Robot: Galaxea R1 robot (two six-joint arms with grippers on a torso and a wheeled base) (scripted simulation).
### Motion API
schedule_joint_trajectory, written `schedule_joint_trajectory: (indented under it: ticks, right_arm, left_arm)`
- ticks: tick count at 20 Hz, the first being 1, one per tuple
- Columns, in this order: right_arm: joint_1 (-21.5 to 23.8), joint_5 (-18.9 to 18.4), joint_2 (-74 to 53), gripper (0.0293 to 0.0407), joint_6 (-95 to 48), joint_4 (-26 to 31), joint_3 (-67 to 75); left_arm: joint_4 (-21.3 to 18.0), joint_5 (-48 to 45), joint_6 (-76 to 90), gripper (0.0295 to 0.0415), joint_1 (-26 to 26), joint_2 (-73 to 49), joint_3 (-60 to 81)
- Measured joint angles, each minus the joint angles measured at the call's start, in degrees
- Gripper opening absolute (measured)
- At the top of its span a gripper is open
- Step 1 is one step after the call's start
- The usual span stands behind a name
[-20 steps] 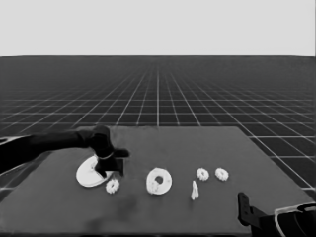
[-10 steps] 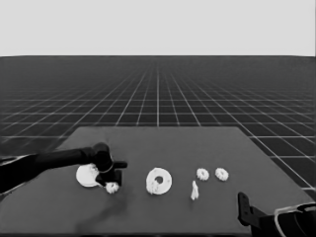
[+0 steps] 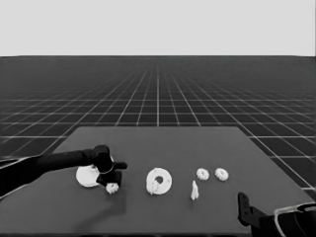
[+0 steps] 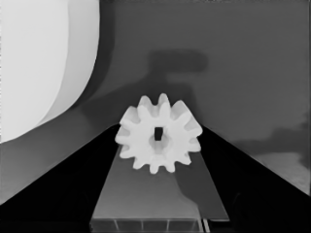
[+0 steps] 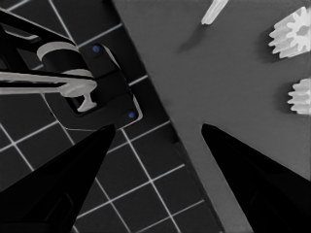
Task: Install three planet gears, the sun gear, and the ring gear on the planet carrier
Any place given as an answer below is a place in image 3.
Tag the white toothed gear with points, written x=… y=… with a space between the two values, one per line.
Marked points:
x=150 y=188
x=218 y=175
x=199 y=174
x=115 y=189

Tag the white round carrier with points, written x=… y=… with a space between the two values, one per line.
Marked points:
x=166 y=176

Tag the large thick white disc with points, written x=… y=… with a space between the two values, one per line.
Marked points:
x=86 y=176

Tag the small white T-shaped piece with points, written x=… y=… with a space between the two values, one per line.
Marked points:
x=194 y=194

